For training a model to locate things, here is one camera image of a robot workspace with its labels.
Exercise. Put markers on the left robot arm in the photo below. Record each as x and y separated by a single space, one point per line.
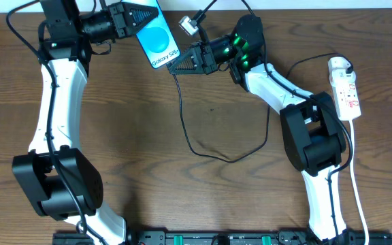
57 179

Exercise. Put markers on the white charger adapter plug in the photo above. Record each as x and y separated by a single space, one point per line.
338 77

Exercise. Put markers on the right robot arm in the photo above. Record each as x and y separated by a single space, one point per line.
313 135

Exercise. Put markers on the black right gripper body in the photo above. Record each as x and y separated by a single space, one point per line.
203 58

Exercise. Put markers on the white power strip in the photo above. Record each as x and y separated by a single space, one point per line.
345 96

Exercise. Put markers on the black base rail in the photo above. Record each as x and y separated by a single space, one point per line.
349 237

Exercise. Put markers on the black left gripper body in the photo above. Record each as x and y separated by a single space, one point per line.
120 20

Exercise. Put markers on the blue Galaxy smartphone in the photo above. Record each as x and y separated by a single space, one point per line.
156 39

